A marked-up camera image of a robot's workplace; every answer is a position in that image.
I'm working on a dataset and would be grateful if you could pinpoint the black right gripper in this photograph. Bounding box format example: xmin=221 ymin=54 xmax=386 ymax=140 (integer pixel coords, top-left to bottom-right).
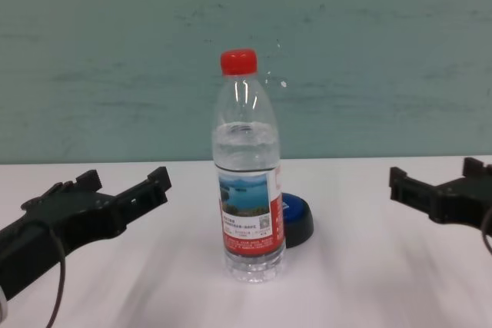
xmin=389 ymin=157 xmax=492 ymax=230

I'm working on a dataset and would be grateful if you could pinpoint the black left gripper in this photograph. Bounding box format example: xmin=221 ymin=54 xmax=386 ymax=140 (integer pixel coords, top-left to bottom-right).
xmin=0 ymin=166 xmax=173 ymax=301

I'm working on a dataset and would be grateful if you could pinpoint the clear water bottle red cap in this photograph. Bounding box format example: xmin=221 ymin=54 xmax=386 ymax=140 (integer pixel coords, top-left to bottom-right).
xmin=211 ymin=48 xmax=286 ymax=283

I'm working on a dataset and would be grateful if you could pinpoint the blue push button black base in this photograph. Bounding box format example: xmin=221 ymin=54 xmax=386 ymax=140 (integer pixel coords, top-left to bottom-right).
xmin=280 ymin=192 xmax=315 ymax=248

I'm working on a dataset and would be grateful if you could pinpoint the thin right gripper cable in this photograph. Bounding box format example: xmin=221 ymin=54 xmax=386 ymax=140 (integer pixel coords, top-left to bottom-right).
xmin=480 ymin=204 xmax=492 ymax=254

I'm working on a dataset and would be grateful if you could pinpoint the thin gripper cable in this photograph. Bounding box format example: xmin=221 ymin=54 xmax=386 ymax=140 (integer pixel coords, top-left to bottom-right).
xmin=480 ymin=204 xmax=492 ymax=254
xmin=45 ymin=226 xmax=67 ymax=328

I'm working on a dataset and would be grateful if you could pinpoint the thin left gripper cable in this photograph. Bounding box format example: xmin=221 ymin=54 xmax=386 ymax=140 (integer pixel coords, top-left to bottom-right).
xmin=45 ymin=226 xmax=67 ymax=328

